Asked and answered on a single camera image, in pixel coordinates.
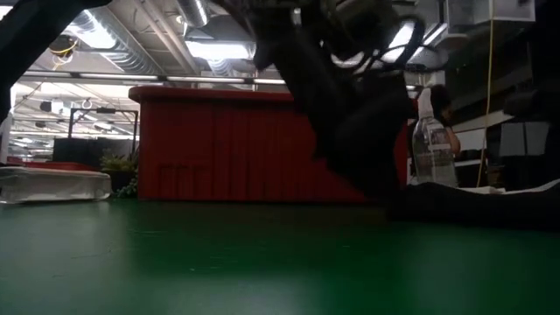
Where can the smooth silver ventilation duct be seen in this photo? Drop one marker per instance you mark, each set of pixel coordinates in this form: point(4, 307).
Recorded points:
point(192, 13)

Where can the black cloth garment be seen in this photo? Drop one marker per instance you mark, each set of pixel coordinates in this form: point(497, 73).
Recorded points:
point(481, 205)

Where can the clear plastic spray bottle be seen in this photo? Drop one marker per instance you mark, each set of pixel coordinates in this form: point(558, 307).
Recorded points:
point(433, 153)

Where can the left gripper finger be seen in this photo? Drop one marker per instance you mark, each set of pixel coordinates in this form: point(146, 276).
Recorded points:
point(367, 153)

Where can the dark partition panel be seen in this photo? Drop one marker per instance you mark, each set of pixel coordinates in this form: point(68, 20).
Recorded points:
point(87, 151)

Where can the pale grey panel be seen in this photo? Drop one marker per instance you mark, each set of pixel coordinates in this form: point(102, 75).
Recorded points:
point(537, 138)
point(512, 139)

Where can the red plastic laundry bin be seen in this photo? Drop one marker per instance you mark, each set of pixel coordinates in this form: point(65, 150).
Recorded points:
point(219, 144)

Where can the green table mat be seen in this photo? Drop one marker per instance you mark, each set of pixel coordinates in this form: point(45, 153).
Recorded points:
point(219, 262)

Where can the orange-labelled clear plastic package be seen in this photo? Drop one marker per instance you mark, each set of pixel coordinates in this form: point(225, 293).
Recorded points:
point(52, 186)

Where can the corrugated silver ventilation duct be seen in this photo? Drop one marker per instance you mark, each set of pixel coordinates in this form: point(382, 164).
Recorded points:
point(127, 57)

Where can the small potted plant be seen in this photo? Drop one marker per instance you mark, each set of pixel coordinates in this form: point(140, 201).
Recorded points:
point(118, 166)

